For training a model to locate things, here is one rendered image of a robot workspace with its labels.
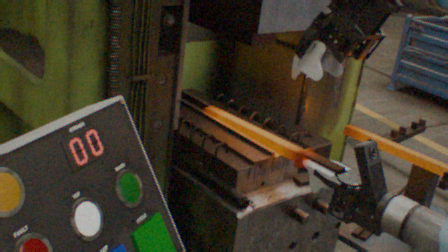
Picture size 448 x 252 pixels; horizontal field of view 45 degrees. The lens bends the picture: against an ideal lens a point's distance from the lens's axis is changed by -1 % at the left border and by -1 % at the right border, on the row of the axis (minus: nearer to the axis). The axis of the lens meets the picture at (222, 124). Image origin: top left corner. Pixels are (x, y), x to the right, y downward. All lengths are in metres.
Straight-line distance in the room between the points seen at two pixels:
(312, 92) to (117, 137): 0.75
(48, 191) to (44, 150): 0.05
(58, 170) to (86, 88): 0.32
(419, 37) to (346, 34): 4.41
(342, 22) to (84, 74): 0.46
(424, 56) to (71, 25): 4.45
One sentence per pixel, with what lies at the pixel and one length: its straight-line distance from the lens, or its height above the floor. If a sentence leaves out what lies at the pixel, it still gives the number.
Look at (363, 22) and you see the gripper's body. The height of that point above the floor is 1.36.
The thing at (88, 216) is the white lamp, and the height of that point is 1.09.
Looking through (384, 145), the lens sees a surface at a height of 0.96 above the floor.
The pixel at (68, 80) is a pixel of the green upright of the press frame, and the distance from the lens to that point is 1.00.
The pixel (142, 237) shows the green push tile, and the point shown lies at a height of 1.03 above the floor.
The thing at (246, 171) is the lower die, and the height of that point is 0.97.
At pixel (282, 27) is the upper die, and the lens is 1.08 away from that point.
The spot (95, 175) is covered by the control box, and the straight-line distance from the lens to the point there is 0.77.
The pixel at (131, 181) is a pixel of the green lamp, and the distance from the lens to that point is 0.82.
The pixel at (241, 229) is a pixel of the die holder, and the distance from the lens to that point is 1.14.
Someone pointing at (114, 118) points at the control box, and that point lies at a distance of 0.83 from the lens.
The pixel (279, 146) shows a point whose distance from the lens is 1.19.
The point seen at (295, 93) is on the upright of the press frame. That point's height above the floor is 1.04.
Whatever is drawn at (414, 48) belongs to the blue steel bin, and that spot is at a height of 0.44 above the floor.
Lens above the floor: 1.50
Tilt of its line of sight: 23 degrees down
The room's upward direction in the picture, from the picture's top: 7 degrees clockwise
